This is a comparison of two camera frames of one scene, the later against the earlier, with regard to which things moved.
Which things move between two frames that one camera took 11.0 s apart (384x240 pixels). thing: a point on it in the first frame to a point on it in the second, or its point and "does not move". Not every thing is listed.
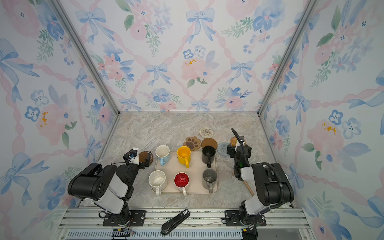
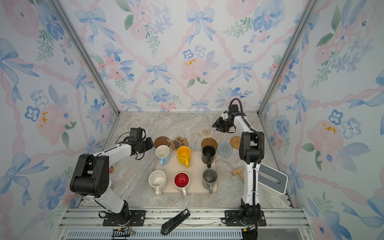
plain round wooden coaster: (209, 142) does not move
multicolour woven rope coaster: (206, 132) does not move
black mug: (208, 152) does not move
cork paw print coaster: (193, 142) to (178, 142)
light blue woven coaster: (222, 148) does not move
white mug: (157, 181) does not move
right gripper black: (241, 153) to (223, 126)
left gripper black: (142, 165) to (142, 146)
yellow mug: (184, 155) does not move
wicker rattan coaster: (233, 140) does not move
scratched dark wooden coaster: (144, 155) to (161, 140)
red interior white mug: (181, 180) does not move
